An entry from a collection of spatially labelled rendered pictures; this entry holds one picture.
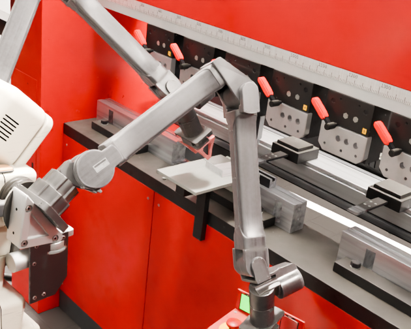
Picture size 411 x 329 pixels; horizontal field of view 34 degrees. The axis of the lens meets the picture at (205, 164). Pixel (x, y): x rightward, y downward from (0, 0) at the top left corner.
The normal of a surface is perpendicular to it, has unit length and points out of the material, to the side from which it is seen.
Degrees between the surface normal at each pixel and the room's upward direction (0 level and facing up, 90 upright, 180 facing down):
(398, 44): 90
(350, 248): 90
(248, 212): 63
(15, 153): 90
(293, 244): 0
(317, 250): 0
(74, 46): 90
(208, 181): 0
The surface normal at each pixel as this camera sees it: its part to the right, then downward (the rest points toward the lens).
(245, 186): 0.34, -0.06
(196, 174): 0.11, -0.92
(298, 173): -0.75, 0.18
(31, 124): 0.70, 0.35
